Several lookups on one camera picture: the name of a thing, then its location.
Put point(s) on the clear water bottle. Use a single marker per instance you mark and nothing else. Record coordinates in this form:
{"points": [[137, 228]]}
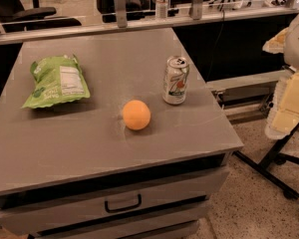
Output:
{"points": [[161, 7]]}

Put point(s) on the black office chair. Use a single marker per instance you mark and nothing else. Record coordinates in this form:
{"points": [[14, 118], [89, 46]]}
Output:
{"points": [[14, 17]]}

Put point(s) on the black drawer handle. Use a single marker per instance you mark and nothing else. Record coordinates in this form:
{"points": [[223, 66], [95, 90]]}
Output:
{"points": [[122, 203]]}

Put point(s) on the grey metal rail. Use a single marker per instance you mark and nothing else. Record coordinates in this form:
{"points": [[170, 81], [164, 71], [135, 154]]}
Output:
{"points": [[239, 88]]}

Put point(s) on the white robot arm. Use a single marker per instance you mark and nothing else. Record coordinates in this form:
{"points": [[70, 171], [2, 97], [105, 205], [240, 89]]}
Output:
{"points": [[291, 46]]}

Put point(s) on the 7up soda can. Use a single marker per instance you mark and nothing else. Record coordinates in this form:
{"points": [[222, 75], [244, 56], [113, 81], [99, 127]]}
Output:
{"points": [[175, 80]]}

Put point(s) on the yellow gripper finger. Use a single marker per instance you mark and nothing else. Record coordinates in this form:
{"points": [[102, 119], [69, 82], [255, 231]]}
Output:
{"points": [[276, 44], [284, 115]]}

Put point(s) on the green rice chip bag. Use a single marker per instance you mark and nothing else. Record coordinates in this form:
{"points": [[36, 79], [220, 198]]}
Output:
{"points": [[58, 80]]}

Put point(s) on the orange fruit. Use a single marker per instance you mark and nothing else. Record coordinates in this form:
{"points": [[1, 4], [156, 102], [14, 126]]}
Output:
{"points": [[136, 115]]}

